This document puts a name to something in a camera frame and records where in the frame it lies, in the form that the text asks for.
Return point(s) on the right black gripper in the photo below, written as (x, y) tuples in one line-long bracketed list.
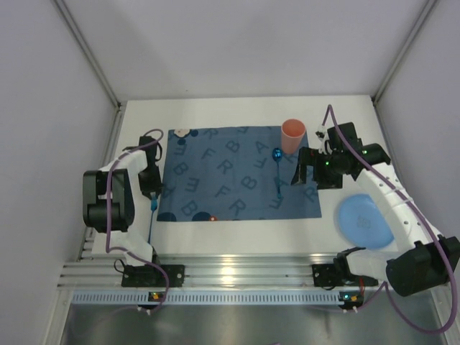
[(309, 167)]

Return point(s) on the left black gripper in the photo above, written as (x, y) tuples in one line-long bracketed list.
[(151, 183)]

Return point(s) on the pink plastic cup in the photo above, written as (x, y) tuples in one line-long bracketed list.
[(292, 133)]

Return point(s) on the blue plastic spoon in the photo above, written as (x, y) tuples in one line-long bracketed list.
[(277, 157)]

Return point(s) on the blue lettered cloth placemat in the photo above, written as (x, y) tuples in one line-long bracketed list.
[(228, 174)]

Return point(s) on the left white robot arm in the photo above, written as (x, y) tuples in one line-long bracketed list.
[(108, 198)]

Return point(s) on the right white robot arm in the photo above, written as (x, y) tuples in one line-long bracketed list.
[(423, 258)]

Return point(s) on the blue plastic plate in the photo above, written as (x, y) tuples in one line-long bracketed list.
[(362, 224)]

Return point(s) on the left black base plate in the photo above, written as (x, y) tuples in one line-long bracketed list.
[(150, 277)]

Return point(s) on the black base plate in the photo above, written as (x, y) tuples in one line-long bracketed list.
[(150, 277), (331, 276)]

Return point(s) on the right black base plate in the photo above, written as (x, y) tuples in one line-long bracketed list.
[(331, 276)]

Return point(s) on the aluminium front rail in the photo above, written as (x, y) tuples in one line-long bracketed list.
[(235, 272)]

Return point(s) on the slotted white cable duct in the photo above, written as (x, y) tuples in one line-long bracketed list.
[(215, 297)]

